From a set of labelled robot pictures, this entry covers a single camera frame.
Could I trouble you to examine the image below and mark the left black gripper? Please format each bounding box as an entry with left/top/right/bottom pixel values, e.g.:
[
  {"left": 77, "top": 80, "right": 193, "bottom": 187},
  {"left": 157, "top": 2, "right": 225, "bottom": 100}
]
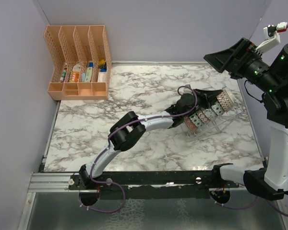
[{"left": 182, "top": 89, "right": 222, "bottom": 118}]

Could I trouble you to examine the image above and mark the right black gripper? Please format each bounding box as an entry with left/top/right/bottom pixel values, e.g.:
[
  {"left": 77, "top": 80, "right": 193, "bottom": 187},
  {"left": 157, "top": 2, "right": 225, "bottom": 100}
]
[{"left": 204, "top": 36, "right": 282, "bottom": 93}]

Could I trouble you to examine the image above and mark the pink patterned bowl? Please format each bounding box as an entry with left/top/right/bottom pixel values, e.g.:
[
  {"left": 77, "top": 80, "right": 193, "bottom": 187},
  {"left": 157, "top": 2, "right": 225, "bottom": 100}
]
[{"left": 216, "top": 88, "right": 235, "bottom": 112}]

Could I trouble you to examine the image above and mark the white diamond patterned bowl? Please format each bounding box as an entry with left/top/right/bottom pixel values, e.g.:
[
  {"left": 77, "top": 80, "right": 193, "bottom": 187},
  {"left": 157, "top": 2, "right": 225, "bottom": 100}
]
[{"left": 211, "top": 101, "right": 225, "bottom": 116}]

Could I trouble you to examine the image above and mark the grey white patterned bowl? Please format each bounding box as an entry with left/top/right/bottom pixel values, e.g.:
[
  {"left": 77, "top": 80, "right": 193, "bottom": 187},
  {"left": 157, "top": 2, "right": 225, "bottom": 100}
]
[{"left": 204, "top": 108, "right": 218, "bottom": 121}]

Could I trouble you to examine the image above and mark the dark blue patterned bowl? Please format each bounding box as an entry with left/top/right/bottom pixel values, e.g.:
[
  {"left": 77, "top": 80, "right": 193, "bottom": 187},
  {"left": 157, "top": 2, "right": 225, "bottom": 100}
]
[{"left": 197, "top": 109, "right": 211, "bottom": 124}]

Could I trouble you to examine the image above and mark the light blue patterned bowl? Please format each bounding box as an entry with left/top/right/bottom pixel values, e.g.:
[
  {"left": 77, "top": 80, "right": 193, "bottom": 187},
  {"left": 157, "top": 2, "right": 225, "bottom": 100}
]
[{"left": 189, "top": 113, "right": 204, "bottom": 128}]

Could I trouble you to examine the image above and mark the red floral bowl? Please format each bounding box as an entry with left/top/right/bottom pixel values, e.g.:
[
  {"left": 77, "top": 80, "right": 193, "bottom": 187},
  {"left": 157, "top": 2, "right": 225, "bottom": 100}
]
[{"left": 184, "top": 117, "right": 198, "bottom": 132}]

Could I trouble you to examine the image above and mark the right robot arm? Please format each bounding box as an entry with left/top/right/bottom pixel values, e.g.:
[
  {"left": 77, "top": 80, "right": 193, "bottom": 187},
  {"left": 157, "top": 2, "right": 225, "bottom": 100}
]
[{"left": 204, "top": 38, "right": 288, "bottom": 201}]

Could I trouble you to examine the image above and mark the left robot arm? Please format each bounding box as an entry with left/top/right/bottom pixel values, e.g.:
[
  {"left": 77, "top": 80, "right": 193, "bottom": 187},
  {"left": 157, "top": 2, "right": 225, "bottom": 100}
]
[{"left": 79, "top": 86, "right": 223, "bottom": 189}]

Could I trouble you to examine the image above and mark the orange plastic file organizer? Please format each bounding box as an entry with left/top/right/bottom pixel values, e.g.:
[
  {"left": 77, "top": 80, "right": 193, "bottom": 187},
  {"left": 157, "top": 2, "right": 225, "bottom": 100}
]
[{"left": 44, "top": 25, "right": 112, "bottom": 101}]

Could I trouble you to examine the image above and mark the white wire dish rack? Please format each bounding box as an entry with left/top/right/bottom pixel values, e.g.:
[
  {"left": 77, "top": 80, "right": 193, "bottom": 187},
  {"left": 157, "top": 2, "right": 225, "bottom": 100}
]
[{"left": 181, "top": 87, "right": 243, "bottom": 140}]

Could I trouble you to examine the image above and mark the black mounting base rail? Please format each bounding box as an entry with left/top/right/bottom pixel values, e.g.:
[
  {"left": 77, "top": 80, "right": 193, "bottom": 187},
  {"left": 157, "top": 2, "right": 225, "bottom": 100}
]
[{"left": 69, "top": 171, "right": 239, "bottom": 200}]

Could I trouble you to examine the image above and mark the aluminium frame rail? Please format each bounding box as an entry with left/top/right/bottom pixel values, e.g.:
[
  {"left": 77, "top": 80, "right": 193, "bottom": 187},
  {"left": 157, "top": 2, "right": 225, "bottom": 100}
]
[{"left": 28, "top": 172, "right": 78, "bottom": 193}]

